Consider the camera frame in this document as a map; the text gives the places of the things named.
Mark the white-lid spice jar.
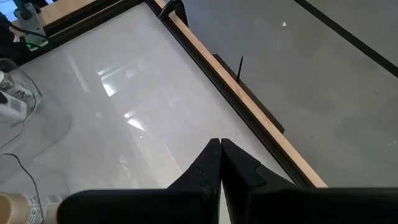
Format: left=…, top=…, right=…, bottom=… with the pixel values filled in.
left=0, top=58, right=40, bottom=125

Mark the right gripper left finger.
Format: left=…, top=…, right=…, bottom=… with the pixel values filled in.
left=57, top=138, right=221, bottom=224

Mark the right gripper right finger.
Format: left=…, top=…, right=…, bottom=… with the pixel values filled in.
left=221, top=139, right=398, bottom=224

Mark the black table clamp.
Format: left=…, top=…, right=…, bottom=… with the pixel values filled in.
left=158, top=0, right=189, bottom=27

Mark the thin black rod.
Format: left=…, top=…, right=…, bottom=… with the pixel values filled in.
left=236, top=55, right=244, bottom=83

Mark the wooden table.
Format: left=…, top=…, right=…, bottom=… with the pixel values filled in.
left=37, top=0, right=329, bottom=189

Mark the white arm base bracket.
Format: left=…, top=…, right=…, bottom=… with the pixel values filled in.
left=14, top=2, right=49, bottom=52

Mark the narrow clear plastic bin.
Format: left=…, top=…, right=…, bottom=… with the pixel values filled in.
left=0, top=57, right=74, bottom=162

